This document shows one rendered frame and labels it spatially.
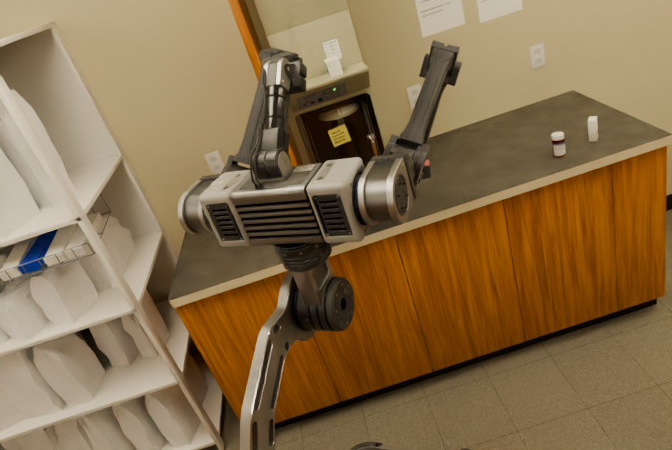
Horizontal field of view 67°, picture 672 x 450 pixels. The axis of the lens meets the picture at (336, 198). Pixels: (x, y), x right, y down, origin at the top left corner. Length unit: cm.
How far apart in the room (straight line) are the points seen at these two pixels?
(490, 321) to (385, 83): 121
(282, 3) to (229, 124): 77
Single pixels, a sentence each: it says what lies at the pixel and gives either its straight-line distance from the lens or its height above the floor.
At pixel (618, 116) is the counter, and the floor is 94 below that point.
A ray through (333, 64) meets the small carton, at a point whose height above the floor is 155.
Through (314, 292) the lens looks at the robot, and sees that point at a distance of 130.
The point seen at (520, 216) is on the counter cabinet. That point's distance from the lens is 219.
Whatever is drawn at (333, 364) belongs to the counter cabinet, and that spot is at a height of 34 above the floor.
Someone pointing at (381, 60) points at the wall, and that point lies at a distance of 251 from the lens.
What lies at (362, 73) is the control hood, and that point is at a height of 149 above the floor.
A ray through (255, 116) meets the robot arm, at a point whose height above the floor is 159.
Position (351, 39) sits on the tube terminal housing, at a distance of 202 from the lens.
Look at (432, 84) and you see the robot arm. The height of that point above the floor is 156.
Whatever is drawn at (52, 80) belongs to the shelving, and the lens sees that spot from 262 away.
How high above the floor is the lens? 199
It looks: 27 degrees down
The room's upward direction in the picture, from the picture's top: 19 degrees counter-clockwise
